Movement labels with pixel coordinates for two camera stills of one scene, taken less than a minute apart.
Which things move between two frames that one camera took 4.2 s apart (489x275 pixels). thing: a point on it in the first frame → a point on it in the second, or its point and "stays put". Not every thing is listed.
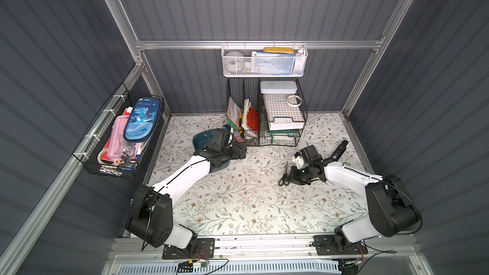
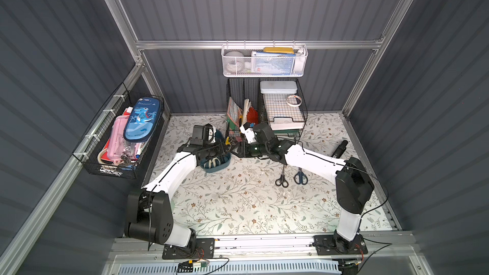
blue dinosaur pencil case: x=142 y=120 stays put
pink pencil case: x=117 y=140 stays put
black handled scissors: x=284 y=179 stays put
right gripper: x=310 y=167 → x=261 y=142
